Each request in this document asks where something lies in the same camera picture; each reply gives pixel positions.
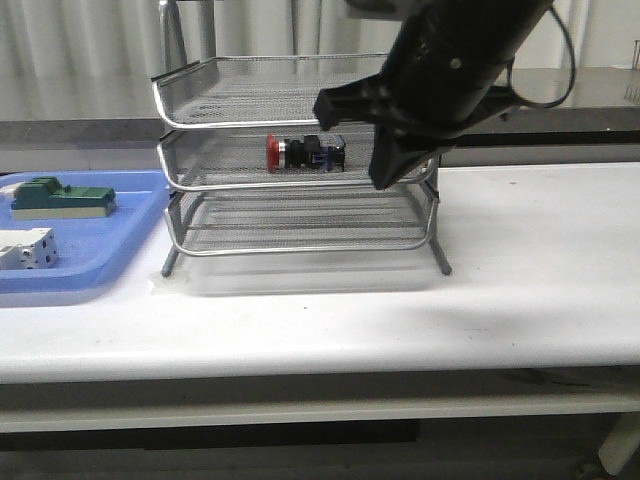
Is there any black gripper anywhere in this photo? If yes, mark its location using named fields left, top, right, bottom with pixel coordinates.
left=313, top=9, right=523, bottom=190

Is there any red emergency stop button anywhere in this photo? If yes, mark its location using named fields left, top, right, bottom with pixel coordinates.
left=266, top=134, right=346, bottom=172

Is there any silver mesh tray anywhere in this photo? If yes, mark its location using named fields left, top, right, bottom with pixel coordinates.
left=157, top=124, right=374, bottom=192
left=164, top=187, right=437, bottom=257
left=152, top=52, right=387, bottom=130

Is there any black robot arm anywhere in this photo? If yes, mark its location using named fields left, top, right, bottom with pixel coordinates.
left=313, top=1, right=552, bottom=190

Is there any dark background counter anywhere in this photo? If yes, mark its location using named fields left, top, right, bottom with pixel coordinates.
left=1, top=68, right=639, bottom=147

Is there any blue plastic tray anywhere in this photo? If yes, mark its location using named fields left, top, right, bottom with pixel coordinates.
left=1, top=170, right=169, bottom=304

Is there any white circuit breaker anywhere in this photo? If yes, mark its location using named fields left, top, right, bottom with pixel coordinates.
left=1, top=228, right=59, bottom=271

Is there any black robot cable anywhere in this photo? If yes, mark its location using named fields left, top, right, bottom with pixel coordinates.
left=504, top=0, right=579, bottom=110

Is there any silver metal rack frame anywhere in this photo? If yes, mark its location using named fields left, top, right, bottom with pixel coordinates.
left=159, top=1, right=451, bottom=274

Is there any green and white switch module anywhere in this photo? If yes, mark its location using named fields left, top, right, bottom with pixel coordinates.
left=11, top=176, right=116, bottom=220

